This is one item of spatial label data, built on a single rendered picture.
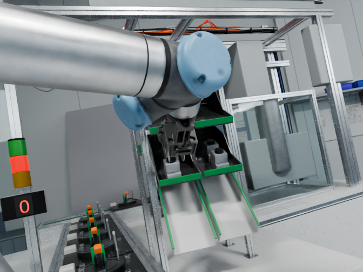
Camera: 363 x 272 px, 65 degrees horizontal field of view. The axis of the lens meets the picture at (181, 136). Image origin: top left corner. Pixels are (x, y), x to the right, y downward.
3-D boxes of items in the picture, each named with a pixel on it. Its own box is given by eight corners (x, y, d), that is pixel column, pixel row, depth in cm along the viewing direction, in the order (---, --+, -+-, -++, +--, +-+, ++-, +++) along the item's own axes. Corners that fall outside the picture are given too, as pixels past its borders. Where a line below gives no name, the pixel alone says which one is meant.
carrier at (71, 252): (134, 256, 101) (128, 220, 102) (61, 277, 92) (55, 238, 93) (125, 240, 123) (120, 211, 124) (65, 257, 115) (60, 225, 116)
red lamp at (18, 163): (28, 170, 89) (26, 154, 90) (9, 172, 88) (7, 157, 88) (31, 170, 94) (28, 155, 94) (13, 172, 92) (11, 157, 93)
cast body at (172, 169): (182, 181, 88) (180, 161, 85) (168, 184, 87) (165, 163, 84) (176, 169, 95) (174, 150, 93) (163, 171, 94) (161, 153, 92)
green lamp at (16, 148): (26, 154, 90) (23, 138, 90) (7, 157, 88) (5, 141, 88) (28, 155, 94) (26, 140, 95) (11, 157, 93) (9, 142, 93)
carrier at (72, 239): (125, 240, 124) (120, 211, 124) (65, 256, 115) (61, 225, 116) (118, 230, 146) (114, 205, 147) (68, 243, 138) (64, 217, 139)
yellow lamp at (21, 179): (30, 185, 89) (28, 170, 89) (12, 189, 87) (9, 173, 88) (33, 185, 94) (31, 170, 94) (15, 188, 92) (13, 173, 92)
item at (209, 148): (220, 161, 101) (220, 142, 98) (208, 163, 100) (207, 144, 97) (213, 151, 108) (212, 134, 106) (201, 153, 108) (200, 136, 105)
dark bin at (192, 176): (201, 179, 88) (199, 158, 86) (159, 188, 86) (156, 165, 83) (181, 146, 114) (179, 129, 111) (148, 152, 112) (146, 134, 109)
